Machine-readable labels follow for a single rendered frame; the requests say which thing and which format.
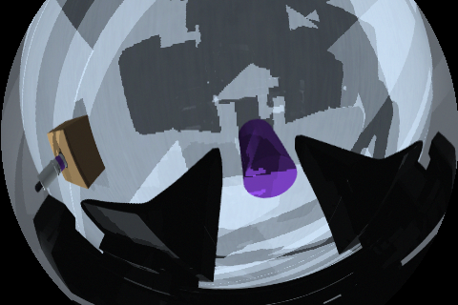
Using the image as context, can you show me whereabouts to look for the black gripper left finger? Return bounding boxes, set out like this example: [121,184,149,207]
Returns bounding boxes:
[80,148,222,282]

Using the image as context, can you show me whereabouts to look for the dark purple cylinder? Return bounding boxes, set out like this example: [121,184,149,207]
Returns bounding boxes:
[239,119,298,198]

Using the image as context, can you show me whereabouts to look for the grey marker with purple band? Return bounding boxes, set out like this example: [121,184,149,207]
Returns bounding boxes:
[35,153,68,192]

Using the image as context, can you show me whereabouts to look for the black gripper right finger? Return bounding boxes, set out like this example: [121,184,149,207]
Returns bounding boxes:
[295,134,423,254]

